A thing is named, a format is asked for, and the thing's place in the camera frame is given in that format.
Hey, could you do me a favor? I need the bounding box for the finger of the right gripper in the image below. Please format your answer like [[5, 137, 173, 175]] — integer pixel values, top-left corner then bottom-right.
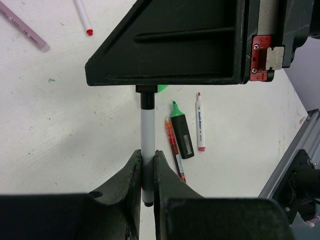
[[85, 0, 246, 87]]

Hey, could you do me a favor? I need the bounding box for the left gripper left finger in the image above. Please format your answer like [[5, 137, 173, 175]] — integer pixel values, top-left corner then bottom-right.
[[0, 150, 142, 240]]

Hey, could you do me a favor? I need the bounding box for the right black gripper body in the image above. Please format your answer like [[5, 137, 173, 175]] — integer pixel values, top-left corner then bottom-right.
[[243, 0, 320, 83]]

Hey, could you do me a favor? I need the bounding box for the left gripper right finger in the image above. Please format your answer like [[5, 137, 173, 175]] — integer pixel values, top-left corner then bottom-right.
[[153, 150, 295, 240]]

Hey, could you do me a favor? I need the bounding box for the green highlighter cap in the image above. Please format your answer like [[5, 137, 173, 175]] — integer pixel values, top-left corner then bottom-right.
[[157, 85, 168, 93]]

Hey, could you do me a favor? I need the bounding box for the green black highlighter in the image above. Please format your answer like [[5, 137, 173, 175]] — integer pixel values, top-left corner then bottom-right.
[[170, 101, 195, 160]]

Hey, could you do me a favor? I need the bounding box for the black white marker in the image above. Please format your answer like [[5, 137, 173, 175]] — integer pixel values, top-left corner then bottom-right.
[[140, 92, 156, 207]]

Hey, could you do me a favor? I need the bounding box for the pink white marker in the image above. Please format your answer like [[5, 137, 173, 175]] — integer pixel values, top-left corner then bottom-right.
[[195, 92, 206, 152]]

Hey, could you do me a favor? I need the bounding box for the orange clear pen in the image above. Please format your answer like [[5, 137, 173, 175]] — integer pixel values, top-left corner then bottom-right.
[[164, 118, 187, 183]]

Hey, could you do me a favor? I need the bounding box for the black marker cap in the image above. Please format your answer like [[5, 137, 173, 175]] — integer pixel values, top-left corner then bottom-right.
[[135, 85, 158, 93]]

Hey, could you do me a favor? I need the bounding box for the pink clear pen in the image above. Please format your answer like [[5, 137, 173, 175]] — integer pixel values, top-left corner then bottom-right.
[[0, 1, 50, 52]]

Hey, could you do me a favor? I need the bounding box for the red white marker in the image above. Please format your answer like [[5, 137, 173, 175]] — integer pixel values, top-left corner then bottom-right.
[[74, 0, 94, 36]]

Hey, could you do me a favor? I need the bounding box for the aluminium mounting rail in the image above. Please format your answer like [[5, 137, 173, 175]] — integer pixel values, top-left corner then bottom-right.
[[258, 109, 320, 199]]

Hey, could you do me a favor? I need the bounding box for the right black base bracket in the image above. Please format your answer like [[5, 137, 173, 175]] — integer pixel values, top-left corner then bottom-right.
[[272, 149, 320, 225]]

